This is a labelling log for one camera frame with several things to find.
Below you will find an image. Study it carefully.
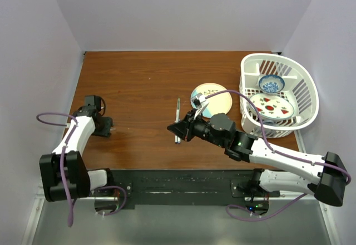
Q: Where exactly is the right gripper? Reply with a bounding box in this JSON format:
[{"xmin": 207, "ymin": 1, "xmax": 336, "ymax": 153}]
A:
[{"xmin": 167, "ymin": 108, "xmax": 226, "ymax": 148}]

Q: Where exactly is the thin green white pen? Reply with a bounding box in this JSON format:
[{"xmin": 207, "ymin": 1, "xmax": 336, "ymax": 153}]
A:
[{"xmin": 175, "ymin": 98, "xmax": 181, "ymax": 123}]

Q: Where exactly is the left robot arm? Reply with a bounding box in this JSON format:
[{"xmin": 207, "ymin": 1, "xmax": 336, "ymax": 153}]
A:
[{"xmin": 39, "ymin": 95, "xmax": 115, "ymax": 202}]

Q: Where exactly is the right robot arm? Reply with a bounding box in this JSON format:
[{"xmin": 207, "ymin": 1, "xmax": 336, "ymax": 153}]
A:
[{"xmin": 167, "ymin": 111, "xmax": 348, "ymax": 207}]

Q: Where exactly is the cream and blue plate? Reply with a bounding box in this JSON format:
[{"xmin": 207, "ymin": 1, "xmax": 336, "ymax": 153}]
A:
[{"xmin": 191, "ymin": 83, "xmax": 233, "ymax": 118}]

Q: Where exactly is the watermelon pattern plate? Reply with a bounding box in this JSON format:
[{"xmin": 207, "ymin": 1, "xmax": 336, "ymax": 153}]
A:
[{"xmin": 249, "ymin": 93, "xmax": 295, "ymax": 121}]

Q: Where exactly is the blue patterned bowl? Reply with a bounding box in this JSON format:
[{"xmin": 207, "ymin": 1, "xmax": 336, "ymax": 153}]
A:
[{"xmin": 258, "ymin": 74, "xmax": 285, "ymax": 94}]

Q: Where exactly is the white plastic basket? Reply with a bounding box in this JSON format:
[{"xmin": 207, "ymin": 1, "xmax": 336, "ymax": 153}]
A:
[{"xmin": 239, "ymin": 53, "xmax": 319, "ymax": 138}]

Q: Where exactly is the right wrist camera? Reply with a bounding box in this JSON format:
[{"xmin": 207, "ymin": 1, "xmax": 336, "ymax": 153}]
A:
[{"xmin": 191, "ymin": 93, "xmax": 209, "ymax": 119}]

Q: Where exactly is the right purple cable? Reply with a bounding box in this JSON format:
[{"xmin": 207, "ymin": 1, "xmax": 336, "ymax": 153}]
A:
[{"xmin": 205, "ymin": 90, "xmax": 352, "ymax": 222}]

